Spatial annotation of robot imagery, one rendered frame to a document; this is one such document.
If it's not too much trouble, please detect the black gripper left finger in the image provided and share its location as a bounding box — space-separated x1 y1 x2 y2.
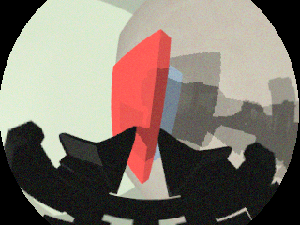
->
59 125 138 195

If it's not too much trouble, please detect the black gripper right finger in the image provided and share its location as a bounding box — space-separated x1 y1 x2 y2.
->
157 128 233 198

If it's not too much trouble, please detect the light blue open box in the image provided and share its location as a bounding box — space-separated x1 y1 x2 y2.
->
154 64 183 161

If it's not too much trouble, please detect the red lid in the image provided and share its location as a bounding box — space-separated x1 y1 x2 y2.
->
112 30 172 184

